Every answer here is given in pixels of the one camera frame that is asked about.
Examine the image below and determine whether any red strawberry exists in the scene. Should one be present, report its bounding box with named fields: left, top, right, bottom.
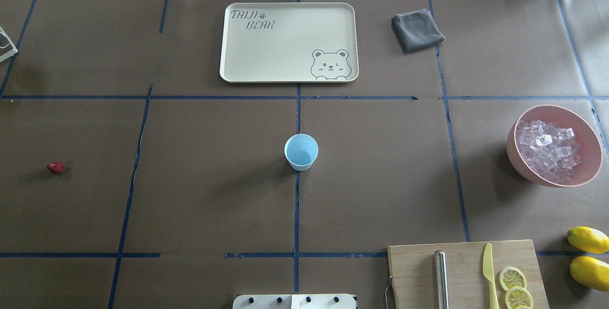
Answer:
left=47, top=161, right=66, bottom=175

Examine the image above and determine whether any whole lemon lower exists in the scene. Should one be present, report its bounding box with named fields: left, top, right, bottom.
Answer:
left=569, top=256, right=609, bottom=292

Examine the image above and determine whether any steel knife handle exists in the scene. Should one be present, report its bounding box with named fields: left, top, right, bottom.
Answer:
left=434, top=250, right=450, bottom=309

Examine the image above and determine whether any cream bear tray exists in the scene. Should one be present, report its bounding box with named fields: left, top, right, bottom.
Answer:
left=219, top=2, right=359, bottom=83

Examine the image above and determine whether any grey folded cloth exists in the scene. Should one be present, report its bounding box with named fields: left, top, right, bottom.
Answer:
left=391, top=8, right=445, bottom=53

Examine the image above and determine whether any yellow plastic knife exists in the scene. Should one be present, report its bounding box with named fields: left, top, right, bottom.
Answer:
left=481, top=242, right=500, bottom=309

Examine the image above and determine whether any wooden cutting board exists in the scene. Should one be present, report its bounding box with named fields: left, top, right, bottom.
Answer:
left=387, top=239, right=550, bottom=309

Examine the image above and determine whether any lemon slice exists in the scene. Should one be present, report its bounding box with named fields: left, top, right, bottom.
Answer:
left=498, top=266, right=527, bottom=292
left=504, top=287, right=534, bottom=309

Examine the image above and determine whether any light blue cup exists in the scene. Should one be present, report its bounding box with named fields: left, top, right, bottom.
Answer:
left=284, top=134, right=319, bottom=171

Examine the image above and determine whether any lemon slice upper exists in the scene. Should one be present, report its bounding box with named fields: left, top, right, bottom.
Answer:
left=498, top=266, right=527, bottom=292

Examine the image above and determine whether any clear ice cubes pile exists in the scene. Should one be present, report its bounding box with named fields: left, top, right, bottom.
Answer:
left=515, top=120, right=581, bottom=184

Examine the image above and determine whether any white wire cup rack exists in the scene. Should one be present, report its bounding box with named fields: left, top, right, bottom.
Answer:
left=0, top=27, right=18, bottom=62

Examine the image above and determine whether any pink bowl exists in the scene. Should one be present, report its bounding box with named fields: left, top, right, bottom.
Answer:
left=505, top=104, right=604, bottom=188

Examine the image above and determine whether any lemon slice lower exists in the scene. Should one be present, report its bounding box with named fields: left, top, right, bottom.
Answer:
left=504, top=287, right=534, bottom=309

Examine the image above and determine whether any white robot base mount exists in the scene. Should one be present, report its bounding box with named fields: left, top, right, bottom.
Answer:
left=232, top=293, right=358, bottom=309

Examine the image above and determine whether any whole lemon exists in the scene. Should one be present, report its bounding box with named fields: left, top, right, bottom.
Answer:
left=566, top=226, right=609, bottom=254
left=569, top=256, right=609, bottom=292

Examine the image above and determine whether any whole lemon upper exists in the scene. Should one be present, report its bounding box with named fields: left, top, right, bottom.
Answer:
left=566, top=226, right=609, bottom=254

